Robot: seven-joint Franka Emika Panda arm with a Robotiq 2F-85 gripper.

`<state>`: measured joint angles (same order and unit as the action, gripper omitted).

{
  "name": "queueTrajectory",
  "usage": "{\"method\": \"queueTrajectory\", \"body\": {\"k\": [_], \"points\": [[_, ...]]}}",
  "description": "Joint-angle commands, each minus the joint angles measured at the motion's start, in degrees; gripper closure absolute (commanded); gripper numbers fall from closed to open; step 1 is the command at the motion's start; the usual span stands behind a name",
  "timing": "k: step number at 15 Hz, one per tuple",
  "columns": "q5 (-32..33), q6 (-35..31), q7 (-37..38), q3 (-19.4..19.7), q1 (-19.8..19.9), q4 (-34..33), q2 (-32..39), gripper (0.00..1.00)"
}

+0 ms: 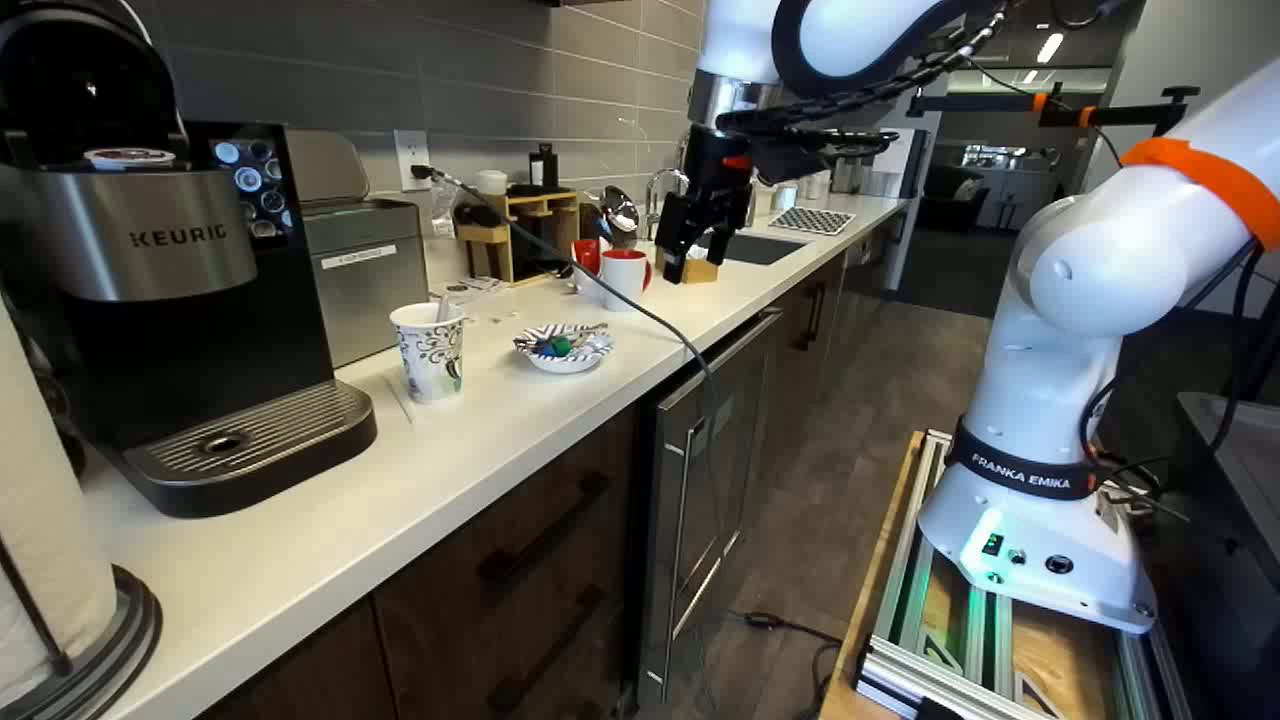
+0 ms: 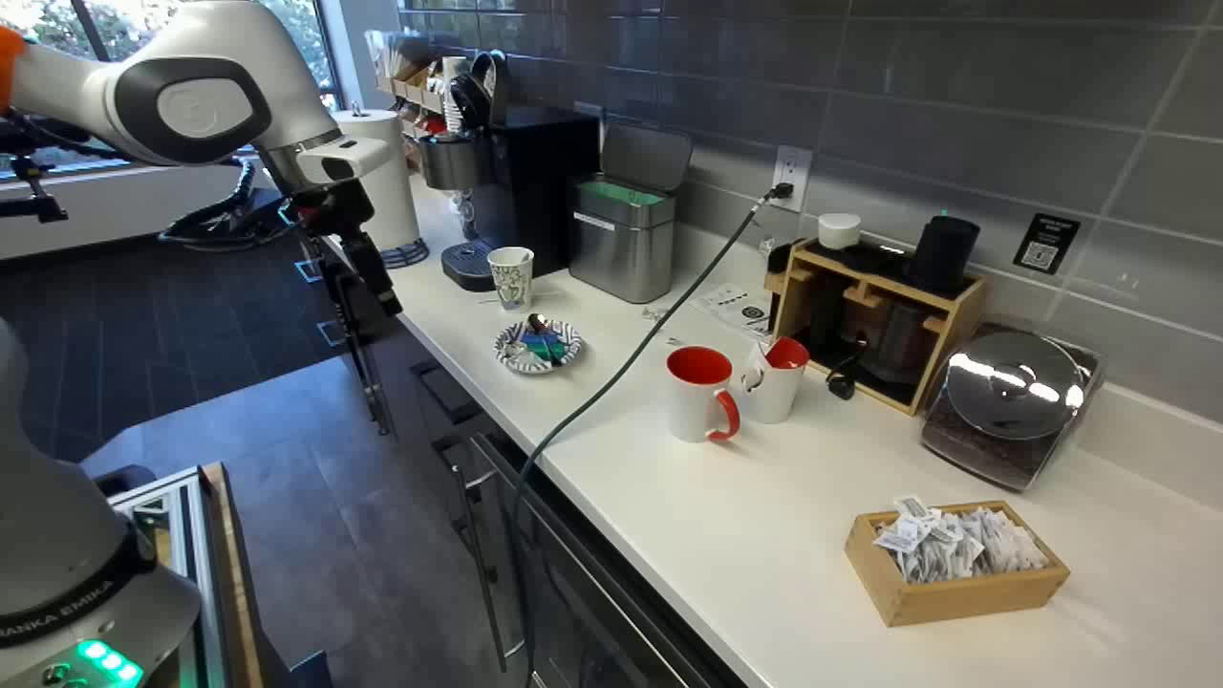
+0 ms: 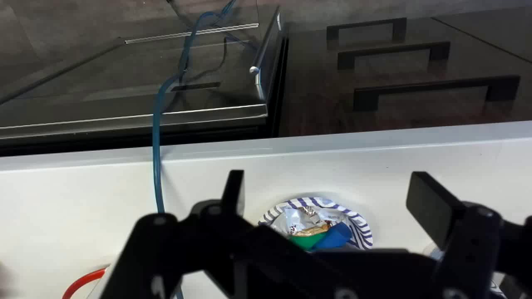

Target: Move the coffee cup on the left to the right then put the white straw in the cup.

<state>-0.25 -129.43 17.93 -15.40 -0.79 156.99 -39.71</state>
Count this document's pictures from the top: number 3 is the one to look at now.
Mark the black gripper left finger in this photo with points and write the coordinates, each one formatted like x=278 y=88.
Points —
x=241 y=259

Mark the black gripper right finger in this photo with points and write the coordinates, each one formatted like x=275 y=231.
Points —
x=476 y=241

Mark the blue patterned paper plate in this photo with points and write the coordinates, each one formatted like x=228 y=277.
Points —
x=318 y=223

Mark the dark drawer cabinet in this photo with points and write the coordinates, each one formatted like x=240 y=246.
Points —
x=401 y=71

